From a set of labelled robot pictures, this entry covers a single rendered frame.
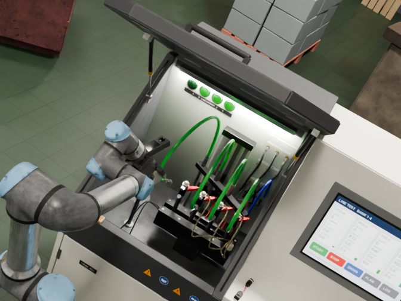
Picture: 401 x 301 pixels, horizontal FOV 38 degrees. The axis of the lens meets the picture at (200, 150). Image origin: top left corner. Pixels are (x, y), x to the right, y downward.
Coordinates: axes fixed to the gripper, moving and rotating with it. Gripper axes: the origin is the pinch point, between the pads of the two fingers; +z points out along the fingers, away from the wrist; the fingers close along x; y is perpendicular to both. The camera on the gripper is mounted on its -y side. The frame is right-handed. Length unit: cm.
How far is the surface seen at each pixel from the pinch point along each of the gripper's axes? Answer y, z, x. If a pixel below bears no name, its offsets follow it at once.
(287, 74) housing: -71, 28, -7
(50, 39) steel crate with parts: -40, 107, -251
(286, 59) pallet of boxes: -194, 271, -189
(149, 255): 25.7, 18.4, 7.4
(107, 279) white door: 44, 31, -8
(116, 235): 28.2, 11.8, -5.9
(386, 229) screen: -38, 35, 66
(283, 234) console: -14, 35, 36
